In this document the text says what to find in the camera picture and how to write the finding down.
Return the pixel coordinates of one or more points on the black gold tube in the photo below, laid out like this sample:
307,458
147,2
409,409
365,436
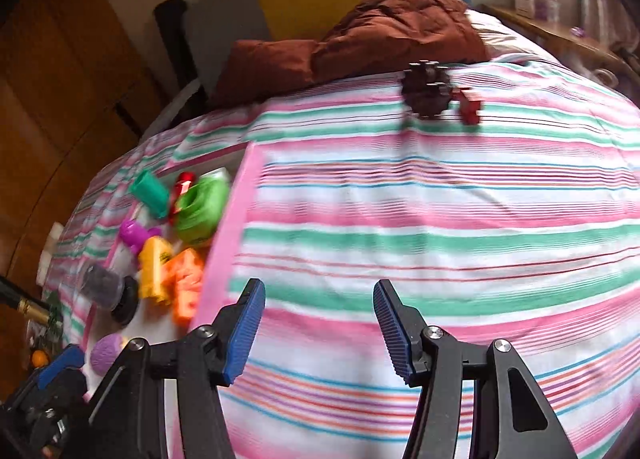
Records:
25,301

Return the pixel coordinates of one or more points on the wooden desk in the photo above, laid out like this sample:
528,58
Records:
560,39

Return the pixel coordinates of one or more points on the yellow orange box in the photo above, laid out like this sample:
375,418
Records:
155,269

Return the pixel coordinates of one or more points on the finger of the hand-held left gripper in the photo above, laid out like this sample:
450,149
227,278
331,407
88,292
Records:
62,359

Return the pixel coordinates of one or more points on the small purple object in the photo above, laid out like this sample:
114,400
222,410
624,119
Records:
578,32

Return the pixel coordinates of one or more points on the small red cube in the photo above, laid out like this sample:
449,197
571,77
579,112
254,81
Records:
469,106

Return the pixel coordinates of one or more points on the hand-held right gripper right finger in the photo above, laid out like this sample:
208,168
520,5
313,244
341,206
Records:
392,334

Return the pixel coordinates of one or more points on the white pillow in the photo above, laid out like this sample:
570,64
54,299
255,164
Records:
500,34

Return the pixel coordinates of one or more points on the red shiny toy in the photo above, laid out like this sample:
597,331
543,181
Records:
181,189

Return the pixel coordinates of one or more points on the wooden wardrobe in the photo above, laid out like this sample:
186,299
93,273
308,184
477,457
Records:
60,89

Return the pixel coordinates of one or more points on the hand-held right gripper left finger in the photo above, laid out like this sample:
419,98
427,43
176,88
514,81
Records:
245,334

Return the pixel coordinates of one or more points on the magenta perforated cone toy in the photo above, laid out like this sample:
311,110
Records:
135,234

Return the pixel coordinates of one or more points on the purple box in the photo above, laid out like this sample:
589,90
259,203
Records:
540,5

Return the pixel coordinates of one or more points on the green cup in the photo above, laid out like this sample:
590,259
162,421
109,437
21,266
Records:
150,191

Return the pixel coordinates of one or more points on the striped bed sheet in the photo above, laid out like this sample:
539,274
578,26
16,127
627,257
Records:
425,219

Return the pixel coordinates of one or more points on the brown quilt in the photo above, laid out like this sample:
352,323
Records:
380,34

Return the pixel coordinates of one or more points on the black bed frame post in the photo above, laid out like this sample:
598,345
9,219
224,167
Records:
175,49

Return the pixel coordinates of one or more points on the black grey cylinder jar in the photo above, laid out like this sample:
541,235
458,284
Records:
107,286

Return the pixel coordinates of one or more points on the lilac ball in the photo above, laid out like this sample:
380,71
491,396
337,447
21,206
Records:
110,351

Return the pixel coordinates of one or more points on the dark brown spiky ball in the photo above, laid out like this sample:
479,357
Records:
426,89

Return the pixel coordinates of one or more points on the green white toy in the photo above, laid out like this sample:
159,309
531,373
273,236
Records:
202,211

